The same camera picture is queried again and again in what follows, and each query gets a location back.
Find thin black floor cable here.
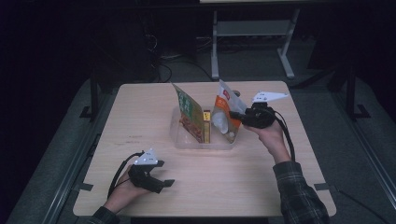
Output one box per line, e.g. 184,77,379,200
336,189,390,224

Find left hand-held gripper cable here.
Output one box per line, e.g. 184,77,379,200
106,150,146,199

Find black floor cables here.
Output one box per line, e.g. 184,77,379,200
145,33,217,84

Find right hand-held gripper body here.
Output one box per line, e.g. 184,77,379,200
244,91,290,130

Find small yellow brown packet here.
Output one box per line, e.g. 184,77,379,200
203,109,212,145

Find black metal stand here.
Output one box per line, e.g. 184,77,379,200
326,64,372,122
78,69,105,122

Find clear plastic container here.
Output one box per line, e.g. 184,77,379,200
169,105,243,150

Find right hand-held gripper cable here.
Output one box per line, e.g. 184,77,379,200
273,109,296,162

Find hand-held gripper cable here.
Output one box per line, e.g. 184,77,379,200
106,150,146,199
273,109,296,162

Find white metal stand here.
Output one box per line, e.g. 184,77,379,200
210,8,302,80

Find green and red food packet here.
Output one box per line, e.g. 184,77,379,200
172,82,206,145

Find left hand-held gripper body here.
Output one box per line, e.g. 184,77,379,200
128,148,166,194

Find white and orange food packet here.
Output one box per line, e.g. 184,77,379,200
212,78,248,145

